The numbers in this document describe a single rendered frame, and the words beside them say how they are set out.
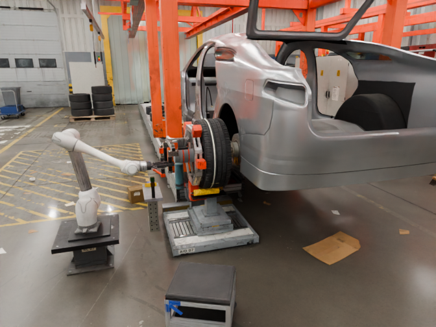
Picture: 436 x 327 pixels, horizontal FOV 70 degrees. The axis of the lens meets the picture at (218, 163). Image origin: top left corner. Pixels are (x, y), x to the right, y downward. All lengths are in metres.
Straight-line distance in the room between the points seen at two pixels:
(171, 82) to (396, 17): 2.79
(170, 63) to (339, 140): 1.86
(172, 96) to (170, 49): 0.46
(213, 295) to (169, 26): 2.46
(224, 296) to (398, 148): 1.61
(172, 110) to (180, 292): 1.94
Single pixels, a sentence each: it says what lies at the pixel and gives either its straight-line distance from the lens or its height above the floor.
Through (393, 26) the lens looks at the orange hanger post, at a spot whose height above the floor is 2.11.
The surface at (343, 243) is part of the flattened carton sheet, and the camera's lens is 3.32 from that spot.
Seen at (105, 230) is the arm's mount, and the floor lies 0.31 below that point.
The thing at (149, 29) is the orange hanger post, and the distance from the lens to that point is 5.26.
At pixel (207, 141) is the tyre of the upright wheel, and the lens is 2.66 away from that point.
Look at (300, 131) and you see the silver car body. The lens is 2.14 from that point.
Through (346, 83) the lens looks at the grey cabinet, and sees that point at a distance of 7.39.
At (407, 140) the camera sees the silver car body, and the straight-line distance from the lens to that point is 2.64.
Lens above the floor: 1.62
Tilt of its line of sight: 17 degrees down
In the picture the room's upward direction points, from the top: straight up
